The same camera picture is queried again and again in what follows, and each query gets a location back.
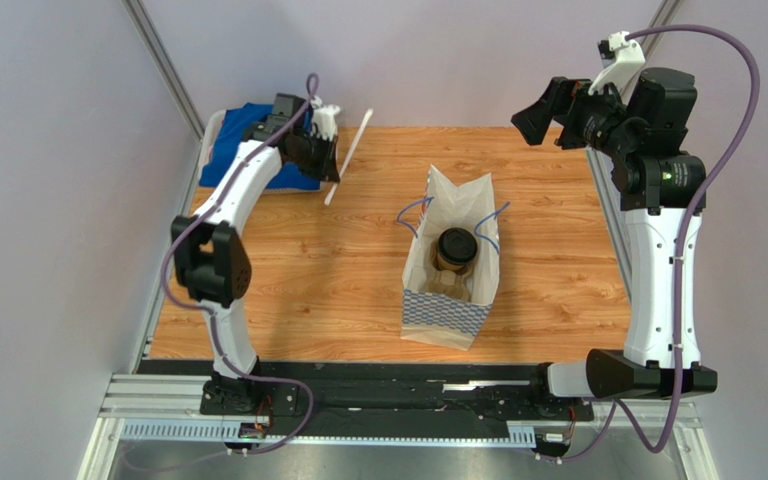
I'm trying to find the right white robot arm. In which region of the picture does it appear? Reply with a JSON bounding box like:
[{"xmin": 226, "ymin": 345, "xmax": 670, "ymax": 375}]
[{"xmin": 512, "ymin": 67, "xmax": 718, "ymax": 399}]

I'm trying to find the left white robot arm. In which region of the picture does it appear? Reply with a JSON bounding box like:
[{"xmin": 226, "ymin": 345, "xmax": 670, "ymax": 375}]
[{"xmin": 164, "ymin": 94, "xmax": 342, "ymax": 396}]

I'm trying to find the grey pulp cup carrier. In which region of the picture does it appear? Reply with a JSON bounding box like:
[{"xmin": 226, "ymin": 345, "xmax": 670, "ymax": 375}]
[{"xmin": 423, "ymin": 270, "xmax": 471, "ymax": 302}]

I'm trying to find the white plastic basket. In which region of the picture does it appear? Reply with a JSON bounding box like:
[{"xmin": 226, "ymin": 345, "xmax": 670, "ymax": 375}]
[{"xmin": 198, "ymin": 106, "xmax": 332, "ymax": 197}]

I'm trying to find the brown paper coffee cup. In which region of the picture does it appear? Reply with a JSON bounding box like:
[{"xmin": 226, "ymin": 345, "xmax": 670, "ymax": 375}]
[{"xmin": 431, "ymin": 240, "xmax": 478, "ymax": 275}]

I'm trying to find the blue folded towel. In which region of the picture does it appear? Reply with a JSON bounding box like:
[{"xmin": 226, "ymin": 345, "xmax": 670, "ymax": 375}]
[{"xmin": 198, "ymin": 102, "xmax": 322, "ymax": 193}]

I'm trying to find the black plastic cup lid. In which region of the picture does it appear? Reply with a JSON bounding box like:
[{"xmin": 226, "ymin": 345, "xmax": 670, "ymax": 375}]
[{"xmin": 436, "ymin": 227, "xmax": 478, "ymax": 266}]

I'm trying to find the purple cable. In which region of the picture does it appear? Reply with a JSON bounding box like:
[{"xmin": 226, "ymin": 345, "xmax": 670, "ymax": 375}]
[
  {"xmin": 114, "ymin": 73, "xmax": 322, "ymax": 467},
  {"xmin": 533, "ymin": 24, "xmax": 762, "ymax": 465}
]

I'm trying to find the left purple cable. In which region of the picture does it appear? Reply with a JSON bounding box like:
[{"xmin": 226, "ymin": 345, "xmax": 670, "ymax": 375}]
[{"xmin": 114, "ymin": 73, "xmax": 322, "ymax": 467}]

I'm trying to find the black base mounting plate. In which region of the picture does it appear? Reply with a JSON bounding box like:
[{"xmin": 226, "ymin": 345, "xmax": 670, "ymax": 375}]
[{"xmin": 138, "ymin": 360, "xmax": 599, "ymax": 440}]

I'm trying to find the blue checkered paper bag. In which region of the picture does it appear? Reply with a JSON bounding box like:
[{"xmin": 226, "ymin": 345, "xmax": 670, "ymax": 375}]
[{"xmin": 397, "ymin": 166, "xmax": 508, "ymax": 351}]

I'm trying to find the white straw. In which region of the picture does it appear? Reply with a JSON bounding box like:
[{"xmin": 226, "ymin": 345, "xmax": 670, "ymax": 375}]
[{"xmin": 324, "ymin": 108, "xmax": 374, "ymax": 206}]

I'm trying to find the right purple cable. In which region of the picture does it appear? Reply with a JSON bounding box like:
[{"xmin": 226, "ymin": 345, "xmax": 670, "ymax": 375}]
[{"xmin": 533, "ymin": 24, "xmax": 762, "ymax": 465}]

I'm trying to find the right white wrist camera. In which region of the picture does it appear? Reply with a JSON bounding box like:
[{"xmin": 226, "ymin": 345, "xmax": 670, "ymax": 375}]
[{"xmin": 588, "ymin": 31, "xmax": 645, "ymax": 95}]

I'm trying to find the aluminium rail frame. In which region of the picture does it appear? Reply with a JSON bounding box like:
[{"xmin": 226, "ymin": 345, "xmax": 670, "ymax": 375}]
[{"xmin": 81, "ymin": 375, "xmax": 719, "ymax": 479}]

